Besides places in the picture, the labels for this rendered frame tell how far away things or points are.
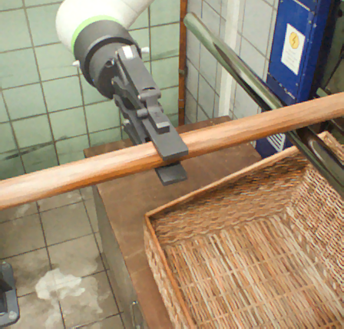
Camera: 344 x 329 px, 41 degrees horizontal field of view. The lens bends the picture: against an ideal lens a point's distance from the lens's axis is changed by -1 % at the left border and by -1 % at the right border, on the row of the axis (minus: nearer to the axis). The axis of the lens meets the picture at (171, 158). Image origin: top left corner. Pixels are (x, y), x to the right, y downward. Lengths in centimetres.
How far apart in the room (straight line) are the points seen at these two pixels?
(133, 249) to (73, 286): 69
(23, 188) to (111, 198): 84
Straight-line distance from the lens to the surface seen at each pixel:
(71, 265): 191
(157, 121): 51
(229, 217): 119
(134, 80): 54
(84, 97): 197
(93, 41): 67
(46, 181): 49
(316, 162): 57
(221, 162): 142
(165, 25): 191
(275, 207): 125
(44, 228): 206
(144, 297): 111
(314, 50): 116
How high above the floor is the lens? 153
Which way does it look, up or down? 42 degrees down
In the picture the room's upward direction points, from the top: straight up
